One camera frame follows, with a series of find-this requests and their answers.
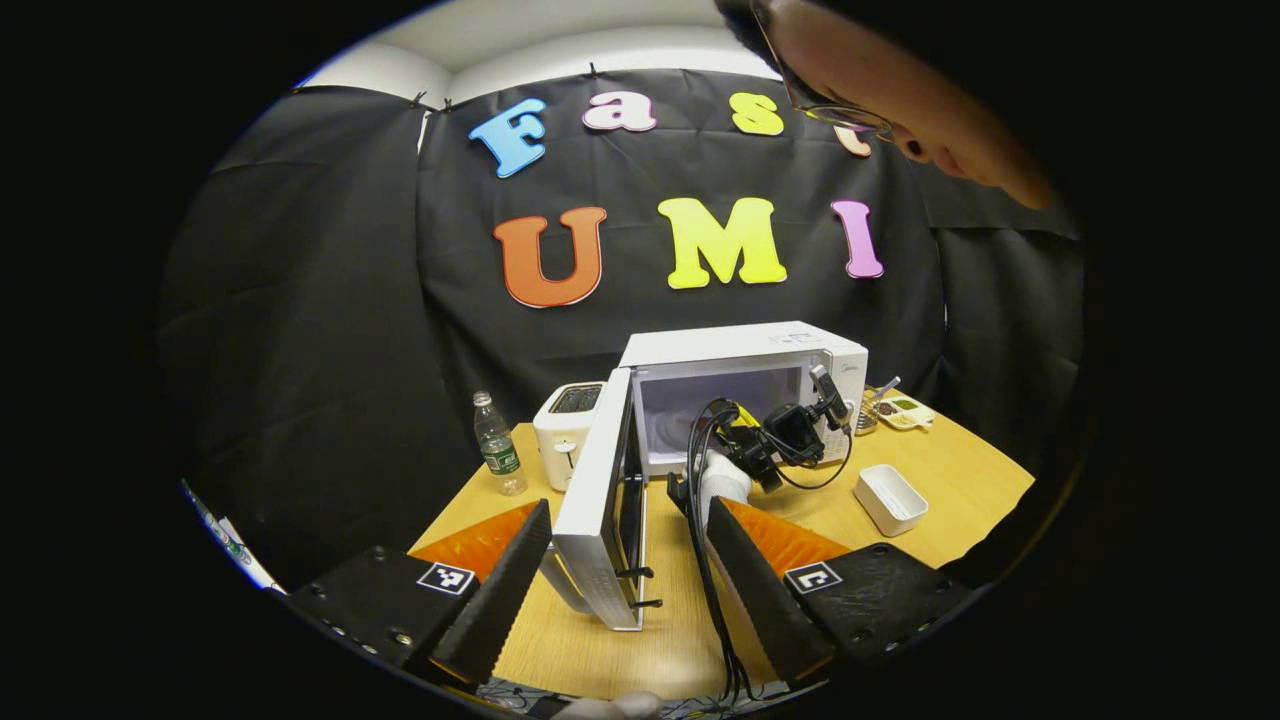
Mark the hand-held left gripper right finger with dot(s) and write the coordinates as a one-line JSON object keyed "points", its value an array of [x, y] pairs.
{"points": [[760, 600]]}

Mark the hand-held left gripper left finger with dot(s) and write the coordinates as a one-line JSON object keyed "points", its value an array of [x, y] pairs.
{"points": [[510, 590]]}

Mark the white microwave oven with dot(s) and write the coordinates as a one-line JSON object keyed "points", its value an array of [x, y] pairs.
{"points": [[740, 345]]}

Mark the white divided spice dish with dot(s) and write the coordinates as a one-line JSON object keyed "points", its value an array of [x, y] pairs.
{"points": [[905, 412]]}

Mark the white rectangular plastic tray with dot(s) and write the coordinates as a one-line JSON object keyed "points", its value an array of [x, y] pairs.
{"points": [[890, 497]]}

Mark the clear plastic water bottle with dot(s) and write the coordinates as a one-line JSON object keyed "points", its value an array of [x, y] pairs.
{"points": [[498, 455]]}

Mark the white toaster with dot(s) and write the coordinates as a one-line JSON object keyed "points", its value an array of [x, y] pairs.
{"points": [[565, 440]]}

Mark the white printed board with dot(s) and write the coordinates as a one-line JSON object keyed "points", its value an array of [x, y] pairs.
{"points": [[235, 545]]}

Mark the thin-framed eyeglasses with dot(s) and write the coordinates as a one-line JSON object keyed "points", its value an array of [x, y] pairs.
{"points": [[845, 113]]}

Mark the person's head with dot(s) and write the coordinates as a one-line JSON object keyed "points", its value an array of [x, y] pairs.
{"points": [[900, 90]]}

